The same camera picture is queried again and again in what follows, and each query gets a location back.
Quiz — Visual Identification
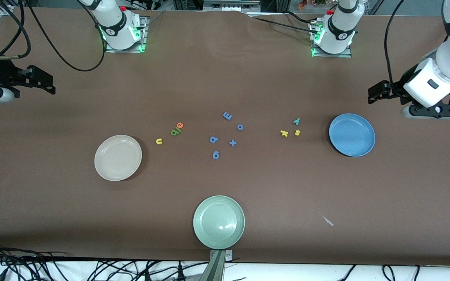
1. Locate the black cable tangle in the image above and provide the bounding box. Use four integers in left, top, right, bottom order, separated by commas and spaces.
0, 240, 210, 281

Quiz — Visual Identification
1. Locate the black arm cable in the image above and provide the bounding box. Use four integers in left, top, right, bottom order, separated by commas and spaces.
0, 0, 107, 72
384, 0, 407, 94

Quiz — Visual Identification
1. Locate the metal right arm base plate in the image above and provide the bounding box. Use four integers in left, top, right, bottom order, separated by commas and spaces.
105, 16, 149, 53

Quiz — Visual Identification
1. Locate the beige round plate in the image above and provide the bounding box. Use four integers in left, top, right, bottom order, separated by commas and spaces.
94, 135, 143, 181

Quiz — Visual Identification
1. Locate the blue round plate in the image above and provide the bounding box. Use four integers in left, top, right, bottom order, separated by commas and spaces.
329, 113, 376, 157

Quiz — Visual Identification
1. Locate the black base power cable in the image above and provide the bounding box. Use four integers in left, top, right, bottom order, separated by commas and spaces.
248, 15, 321, 36

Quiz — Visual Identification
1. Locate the grey metal camera post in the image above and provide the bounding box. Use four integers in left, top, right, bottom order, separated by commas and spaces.
198, 250, 233, 281

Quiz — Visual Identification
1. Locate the grey metal box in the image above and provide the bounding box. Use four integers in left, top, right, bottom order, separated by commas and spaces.
203, 0, 261, 11

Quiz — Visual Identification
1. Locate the green round plate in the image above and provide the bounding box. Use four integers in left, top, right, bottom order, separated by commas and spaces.
193, 195, 246, 250

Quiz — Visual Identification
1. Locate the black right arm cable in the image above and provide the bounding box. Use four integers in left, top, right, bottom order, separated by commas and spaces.
0, 0, 107, 72

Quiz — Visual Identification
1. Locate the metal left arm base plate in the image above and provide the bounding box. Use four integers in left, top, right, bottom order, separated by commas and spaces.
311, 20, 353, 58

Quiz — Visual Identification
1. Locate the brown table cover sheet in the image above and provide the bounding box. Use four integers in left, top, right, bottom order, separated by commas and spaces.
0, 7, 450, 267

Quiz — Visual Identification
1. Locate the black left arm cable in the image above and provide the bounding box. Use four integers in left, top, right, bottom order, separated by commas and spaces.
384, 0, 407, 94

